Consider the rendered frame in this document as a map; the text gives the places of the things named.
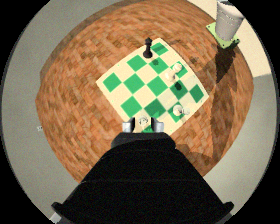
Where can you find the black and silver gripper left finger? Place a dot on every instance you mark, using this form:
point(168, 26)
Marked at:
point(129, 126)

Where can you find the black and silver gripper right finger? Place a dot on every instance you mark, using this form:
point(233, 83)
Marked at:
point(156, 125)

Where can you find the green and cream chessboard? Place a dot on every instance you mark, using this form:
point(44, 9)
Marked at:
point(137, 86)

